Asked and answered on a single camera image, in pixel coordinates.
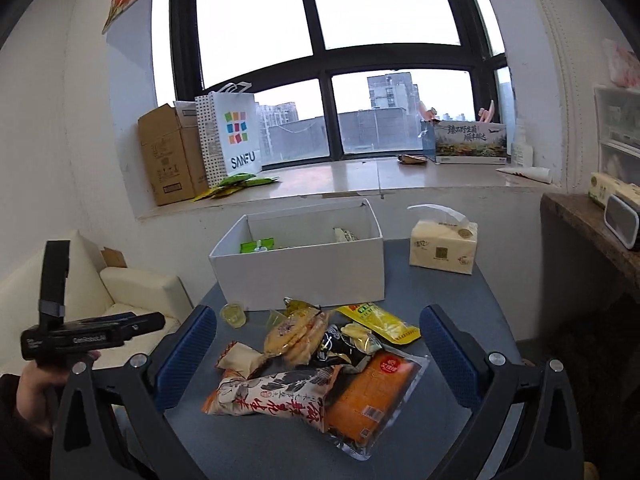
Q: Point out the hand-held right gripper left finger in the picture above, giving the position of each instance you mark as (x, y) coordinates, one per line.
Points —
(182, 355)

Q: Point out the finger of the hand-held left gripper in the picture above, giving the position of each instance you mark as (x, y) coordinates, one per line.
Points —
(115, 317)
(145, 326)

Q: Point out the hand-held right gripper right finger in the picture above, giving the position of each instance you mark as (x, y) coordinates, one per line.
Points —
(450, 355)

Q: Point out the orange bread packet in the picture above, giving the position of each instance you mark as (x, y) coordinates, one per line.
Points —
(372, 400)

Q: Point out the round rice cracker packet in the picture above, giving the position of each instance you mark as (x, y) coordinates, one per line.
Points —
(295, 335)

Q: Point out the white storage box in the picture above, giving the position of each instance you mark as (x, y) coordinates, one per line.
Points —
(300, 275)

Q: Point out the person's left forearm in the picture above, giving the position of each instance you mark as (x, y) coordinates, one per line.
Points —
(17, 450)

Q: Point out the person's left hand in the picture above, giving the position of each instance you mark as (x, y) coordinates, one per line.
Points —
(37, 390)

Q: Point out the white sofa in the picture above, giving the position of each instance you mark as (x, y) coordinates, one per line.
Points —
(135, 285)

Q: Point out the small beige snack packet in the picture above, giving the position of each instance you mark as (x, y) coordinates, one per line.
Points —
(240, 360)

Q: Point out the cardboard flap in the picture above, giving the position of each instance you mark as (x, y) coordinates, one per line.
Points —
(114, 258)

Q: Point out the clear jelly cup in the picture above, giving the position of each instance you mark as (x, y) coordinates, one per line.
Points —
(234, 315)

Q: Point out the yellow flat snack packet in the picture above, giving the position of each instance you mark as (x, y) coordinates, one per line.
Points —
(382, 322)

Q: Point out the white red printed snack packet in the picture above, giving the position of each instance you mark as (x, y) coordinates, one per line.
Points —
(270, 392)

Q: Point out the cream tissue pack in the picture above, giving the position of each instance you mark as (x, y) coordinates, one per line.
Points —
(442, 250)

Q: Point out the black snack packet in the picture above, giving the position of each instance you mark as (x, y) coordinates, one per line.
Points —
(340, 347)

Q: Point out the green drink pouch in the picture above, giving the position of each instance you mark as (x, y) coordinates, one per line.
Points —
(257, 247)

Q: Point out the pale small snack packet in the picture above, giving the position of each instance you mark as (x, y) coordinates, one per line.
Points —
(345, 234)

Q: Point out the brown cardboard box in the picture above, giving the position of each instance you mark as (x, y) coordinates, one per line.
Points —
(167, 160)

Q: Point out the pile of green yellow sachets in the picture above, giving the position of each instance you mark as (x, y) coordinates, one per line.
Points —
(235, 184)

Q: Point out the dark wooden shelf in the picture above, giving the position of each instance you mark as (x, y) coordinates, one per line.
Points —
(575, 225)

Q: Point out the dotted paper bag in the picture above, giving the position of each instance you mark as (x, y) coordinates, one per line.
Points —
(210, 145)

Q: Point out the white tube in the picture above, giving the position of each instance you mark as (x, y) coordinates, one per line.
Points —
(530, 174)

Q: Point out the brown wrapper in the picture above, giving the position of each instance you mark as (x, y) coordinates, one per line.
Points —
(412, 159)

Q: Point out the blue printed gift box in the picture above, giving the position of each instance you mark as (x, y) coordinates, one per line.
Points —
(467, 142)

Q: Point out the white speaker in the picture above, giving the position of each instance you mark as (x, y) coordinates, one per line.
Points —
(622, 222)

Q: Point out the white shopping bag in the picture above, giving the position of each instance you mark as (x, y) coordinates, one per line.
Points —
(240, 130)

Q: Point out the white carton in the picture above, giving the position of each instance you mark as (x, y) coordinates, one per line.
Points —
(184, 110)

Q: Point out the white plastic bottle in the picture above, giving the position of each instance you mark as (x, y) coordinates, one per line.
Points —
(521, 147)

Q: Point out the green printed tissue pack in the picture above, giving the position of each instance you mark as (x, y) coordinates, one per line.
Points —
(602, 190)

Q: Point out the pink plastic object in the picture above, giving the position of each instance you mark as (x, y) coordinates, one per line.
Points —
(427, 110)
(487, 111)

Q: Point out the clear plastic drawer unit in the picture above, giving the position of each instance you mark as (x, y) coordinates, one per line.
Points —
(617, 135)

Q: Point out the pink white bag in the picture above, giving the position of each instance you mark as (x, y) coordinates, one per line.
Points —
(622, 65)

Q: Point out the black window frame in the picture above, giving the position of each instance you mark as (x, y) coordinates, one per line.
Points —
(322, 65)

